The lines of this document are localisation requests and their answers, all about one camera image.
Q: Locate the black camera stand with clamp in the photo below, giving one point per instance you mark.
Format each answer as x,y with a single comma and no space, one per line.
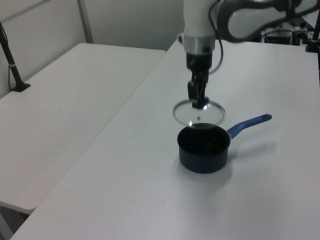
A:
314,37

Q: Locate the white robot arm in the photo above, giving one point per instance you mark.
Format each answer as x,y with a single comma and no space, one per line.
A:
197,22

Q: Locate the black camera stand with base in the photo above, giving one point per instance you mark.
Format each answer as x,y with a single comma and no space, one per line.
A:
12,67

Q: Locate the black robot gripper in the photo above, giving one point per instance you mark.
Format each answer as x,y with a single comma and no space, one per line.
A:
199,63

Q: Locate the glass lid with blue knob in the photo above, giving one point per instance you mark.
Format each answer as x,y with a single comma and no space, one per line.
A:
200,117

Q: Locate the white folding side table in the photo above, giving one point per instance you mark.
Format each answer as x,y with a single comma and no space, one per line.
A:
62,107

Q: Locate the black electronics box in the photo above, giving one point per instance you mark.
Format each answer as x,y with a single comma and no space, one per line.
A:
278,37

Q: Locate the grey metal partition post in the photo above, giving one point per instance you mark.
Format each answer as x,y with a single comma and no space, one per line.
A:
85,22

